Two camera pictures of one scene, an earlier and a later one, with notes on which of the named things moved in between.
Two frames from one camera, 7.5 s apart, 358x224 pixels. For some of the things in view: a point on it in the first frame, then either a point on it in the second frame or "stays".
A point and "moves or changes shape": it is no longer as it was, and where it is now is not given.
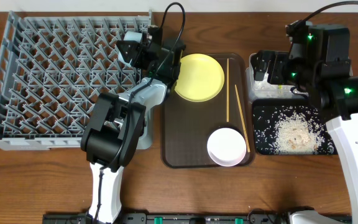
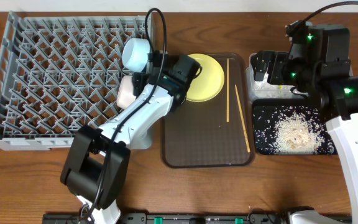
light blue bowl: x=130 y=36 moves or changes shape
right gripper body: x=295 y=73 stays
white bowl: x=226 y=147 -> x=125 y=94
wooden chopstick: x=227 y=92 stays
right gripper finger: x=260 y=61 stays
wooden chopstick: x=242 y=119 stays
